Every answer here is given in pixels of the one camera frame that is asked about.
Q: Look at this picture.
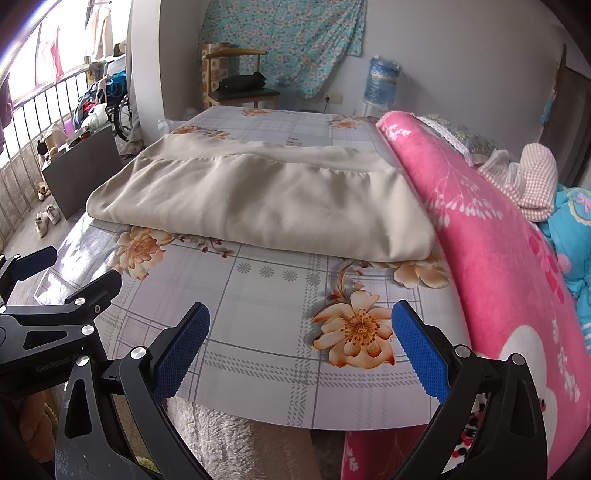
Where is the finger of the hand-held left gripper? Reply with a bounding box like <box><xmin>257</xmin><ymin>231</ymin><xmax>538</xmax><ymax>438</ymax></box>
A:
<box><xmin>0</xmin><ymin>246</ymin><xmax>58</xmax><ymax>301</ymax></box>
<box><xmin>0</xmin><ymin>270</ymin><xmax>123</xmax><ymax>326</ymax></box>

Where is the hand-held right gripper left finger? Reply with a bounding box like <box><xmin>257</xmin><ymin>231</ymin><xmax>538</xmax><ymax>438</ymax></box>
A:
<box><xmin>54</xmin><ymin>302</ymin><xmax>212</xmax><ymax>480</ymax></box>

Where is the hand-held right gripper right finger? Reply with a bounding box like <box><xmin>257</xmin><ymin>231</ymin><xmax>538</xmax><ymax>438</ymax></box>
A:
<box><xmin>392</xmin><ymin>300</ymin><xmax>548</xmax><ymax>480</ymax></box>

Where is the beige jacket with black trim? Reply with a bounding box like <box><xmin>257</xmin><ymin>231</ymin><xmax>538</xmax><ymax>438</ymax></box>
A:
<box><xmin>87</xmin><ymin>136</ymin><xmax>437</xmax><ymax>264</ymax></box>

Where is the person's left hand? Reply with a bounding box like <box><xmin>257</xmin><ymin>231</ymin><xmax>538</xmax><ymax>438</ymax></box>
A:
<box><xmin>18</xmin><ymin>388</ymin><xmax>63</xmax><ymax>464</ymax></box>

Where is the person's white fleece top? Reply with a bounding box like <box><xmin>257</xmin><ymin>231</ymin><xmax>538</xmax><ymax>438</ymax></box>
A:
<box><xmin>164</xmin><ymin>397</ymin><xmax>259</xmax><ymax>480</ymax></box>

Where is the dark grey cabinet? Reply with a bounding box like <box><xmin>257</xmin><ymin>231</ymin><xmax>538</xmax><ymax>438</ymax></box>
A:
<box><xmin>41</xmin><ymin>124</ymin><xmax>123</xmax><ymax>220</ymax></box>

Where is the bed with floral sheet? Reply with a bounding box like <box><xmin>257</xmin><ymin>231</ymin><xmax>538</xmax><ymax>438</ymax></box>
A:
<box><xmin>34</xmin><ymin>107</ymin><xmax>472</xmax><ymax>432</ymax></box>

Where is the pink floral blanket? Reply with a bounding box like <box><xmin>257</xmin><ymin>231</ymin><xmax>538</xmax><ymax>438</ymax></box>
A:
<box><xmin>342</xmin><ymin>111</ymin><xmax>591</xmax><ymax>480</ymax></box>

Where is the metal window railing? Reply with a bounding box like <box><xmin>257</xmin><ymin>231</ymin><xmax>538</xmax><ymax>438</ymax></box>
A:
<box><xmin>0</xmin><ymin>69</ymin><xmax>90</xmax><ymax>245</ymax></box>

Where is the mauve hanging coat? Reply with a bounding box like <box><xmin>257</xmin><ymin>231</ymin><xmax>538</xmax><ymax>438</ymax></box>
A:
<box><xmin>0</xmin><ymin>76</ymin><xmax>14</xmax><ymax>153</ymax></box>

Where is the pile of bags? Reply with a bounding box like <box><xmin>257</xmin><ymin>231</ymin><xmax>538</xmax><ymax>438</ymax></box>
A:
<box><xmin>69</xmin><ymin>90</ymin><xmax>109</xmax><ymax>130</ymax></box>

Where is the wheelchair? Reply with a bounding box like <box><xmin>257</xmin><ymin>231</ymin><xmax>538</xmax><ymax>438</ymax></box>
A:
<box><xmin>104</xmin><ymin>76</ymin><xmax>134</xmax><ymax>141</ymax></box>

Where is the teal plush toy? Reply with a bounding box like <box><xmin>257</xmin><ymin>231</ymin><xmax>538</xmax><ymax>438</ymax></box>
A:
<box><xmin>540</xmin><ymin>185</ymin><xmax>591</xmax><ymax>301</ymax></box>

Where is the pink checkered cloth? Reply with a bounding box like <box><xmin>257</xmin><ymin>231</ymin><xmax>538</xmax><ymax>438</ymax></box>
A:
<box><xmin>478</xmin><ymin>143</ymin><xmax>559</xmax><ymax>222</ymax></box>

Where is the pink hanging garment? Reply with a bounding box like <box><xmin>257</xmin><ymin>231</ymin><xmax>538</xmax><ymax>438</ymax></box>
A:
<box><xmin>39</xmin><ymin>25</ymin><xmax>65</xmax><ymax>81</ymax></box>

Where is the grey pillow with lace edge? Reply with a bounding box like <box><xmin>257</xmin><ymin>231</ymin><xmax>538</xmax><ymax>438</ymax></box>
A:
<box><xmin>418</xmin><ymin>114</ymin><xmax>506</xmax><ymax>167</ymax></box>

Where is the white hanging jacket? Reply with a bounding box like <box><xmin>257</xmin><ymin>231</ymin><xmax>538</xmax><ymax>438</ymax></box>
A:
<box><xmin>85</xmin><ymin>2</ymin><xmax>114</xmax><ymax>61</ymax></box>

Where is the wooden chair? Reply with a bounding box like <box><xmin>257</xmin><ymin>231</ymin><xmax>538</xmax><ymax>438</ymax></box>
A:
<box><xmin>203</xmin><ymin>46</ymin><xmax>281</xmax><ymax>110</ymax></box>

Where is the patterned cardboard box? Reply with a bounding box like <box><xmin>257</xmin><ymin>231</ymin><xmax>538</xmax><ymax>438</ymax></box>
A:
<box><xmin>199</xmin><ymin>41</ymin><xmax>232</xmax><ymax>109</ymax></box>

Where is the black bag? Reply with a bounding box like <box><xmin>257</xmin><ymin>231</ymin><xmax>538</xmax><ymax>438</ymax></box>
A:
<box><xmin>218</xmin><ymin>71</ymin><xmax>267</xmax><ymax>92</ymax></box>

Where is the blue water bottle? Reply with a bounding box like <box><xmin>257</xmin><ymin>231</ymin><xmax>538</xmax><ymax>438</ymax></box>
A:
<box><xmin>362</xmin><ymin>55</ymin><xmax>402</xmax><ymax>109</ymax></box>

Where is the brown wooden door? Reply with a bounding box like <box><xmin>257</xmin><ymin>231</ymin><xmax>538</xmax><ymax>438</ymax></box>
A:
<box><xmin>540</xmin><ymin>44</ymin><xmax>591</xmax><ymax>190</ymax></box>

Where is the teal floral wall cloth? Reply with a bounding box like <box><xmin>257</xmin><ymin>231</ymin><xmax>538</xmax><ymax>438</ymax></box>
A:
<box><xmin>199</xmin><ymin>0</ymin><xmax>368</xmax><ymax>99</ymax></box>

